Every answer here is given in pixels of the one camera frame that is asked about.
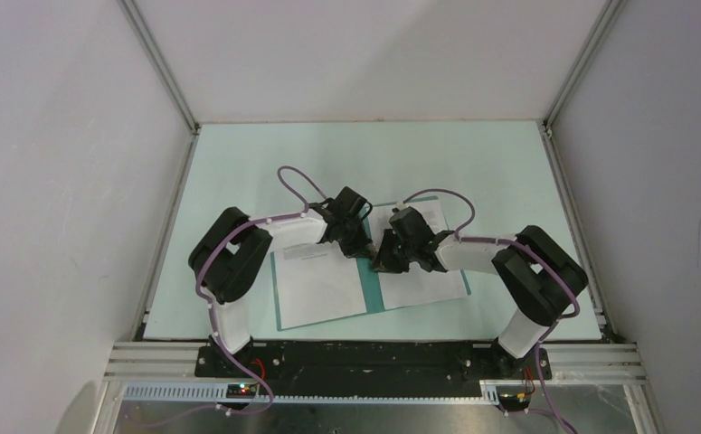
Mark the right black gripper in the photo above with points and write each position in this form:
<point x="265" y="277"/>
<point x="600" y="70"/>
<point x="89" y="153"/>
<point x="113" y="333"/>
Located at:
<point x="386" y="262"/>

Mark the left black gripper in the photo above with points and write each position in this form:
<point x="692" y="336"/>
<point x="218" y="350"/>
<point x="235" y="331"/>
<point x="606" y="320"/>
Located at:
<point x="362" y="243"/>

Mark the printed white paper sheet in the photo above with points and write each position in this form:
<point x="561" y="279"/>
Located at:
<point x="315" y="283"/>

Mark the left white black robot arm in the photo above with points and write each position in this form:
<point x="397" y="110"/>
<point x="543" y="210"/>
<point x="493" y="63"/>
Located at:
<point x="228" y="258"/>

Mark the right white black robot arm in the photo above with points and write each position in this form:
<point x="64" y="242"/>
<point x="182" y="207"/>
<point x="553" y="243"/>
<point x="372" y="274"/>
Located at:
<point x="540" y="276"/>

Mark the left controller board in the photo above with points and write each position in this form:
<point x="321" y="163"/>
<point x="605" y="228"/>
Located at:
<point x="241" y="391"/>

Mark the controller board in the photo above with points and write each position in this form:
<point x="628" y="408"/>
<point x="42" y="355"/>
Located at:
<point x="241" y="391"/>
<point x="514" y="402"/>

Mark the right controller board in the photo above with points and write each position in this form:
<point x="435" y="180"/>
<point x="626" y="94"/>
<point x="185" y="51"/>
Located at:
<point x="514" y="402"/>

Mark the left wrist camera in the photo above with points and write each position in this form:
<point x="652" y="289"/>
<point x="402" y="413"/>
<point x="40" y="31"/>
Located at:
<point x="348" y="205"/>

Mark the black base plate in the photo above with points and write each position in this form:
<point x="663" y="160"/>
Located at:
<point x="370" y="369"/>

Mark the aluminium frame rail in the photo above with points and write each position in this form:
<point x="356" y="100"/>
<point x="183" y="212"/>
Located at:
<point x="161" y="364"/>

